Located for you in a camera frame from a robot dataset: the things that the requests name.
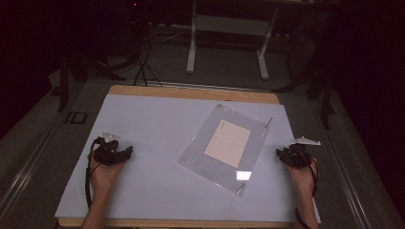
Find photo print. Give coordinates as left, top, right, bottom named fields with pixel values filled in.
left=203, top=118, right=252, bottom=169

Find black floor cables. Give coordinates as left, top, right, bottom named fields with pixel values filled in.
left=133, top=37, right=164, bottom=88

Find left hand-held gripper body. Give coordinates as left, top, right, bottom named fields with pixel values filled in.
left=92, top=131, right=128, bottom=167

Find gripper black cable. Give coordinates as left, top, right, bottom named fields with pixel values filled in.
left=293, top=157, right=320, bottom=229
left=83, top=138, right=103, bottom=210

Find aluminium floor rail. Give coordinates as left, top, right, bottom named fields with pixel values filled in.
left=308, top=97, right=374, bottom=229
left=0, top=117, right=66, bottom=220

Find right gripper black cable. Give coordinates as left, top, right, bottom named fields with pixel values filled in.
left=293, top=157, right=320, bottom=229

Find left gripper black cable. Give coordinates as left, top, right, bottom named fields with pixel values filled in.
left=83, top=138, right=103, bottom=210

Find black metal stand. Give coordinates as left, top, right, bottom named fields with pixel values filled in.
left=272, top=12, right=339, bottom=130
left=56, top=47, right=89, bottom=113

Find white table mat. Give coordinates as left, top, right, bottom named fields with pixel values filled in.
left=54, top=93, right=322, bottom=223

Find person's right hand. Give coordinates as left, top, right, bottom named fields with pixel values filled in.
left=284, top=156, right=319, bottom=198

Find white metal table frame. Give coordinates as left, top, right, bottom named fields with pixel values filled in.
left=185, top=0, right=281, bottom=81

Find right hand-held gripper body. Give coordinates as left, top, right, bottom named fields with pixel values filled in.
left=281, top=135, right=322, bottom=169

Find person's left hand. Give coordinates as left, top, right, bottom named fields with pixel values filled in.
left=88, top=152, right=127, bottom=198

